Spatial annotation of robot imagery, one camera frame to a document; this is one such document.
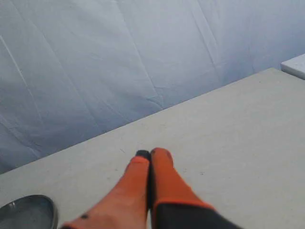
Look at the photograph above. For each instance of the white foam block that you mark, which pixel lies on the white foam block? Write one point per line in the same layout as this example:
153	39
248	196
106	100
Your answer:
295	66

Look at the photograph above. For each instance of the round steel plate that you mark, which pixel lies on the round steel plate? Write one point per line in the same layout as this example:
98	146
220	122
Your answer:
29	212

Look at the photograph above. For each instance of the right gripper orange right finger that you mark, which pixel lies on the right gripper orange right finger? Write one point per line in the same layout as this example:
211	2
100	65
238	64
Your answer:
174	204

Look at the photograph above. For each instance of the light blue backdrop cloth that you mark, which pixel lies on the light blue backdrop cloth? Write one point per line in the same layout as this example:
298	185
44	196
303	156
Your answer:
74	69

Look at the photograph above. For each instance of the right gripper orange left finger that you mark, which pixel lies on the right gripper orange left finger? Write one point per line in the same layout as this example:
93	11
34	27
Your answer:
126	205

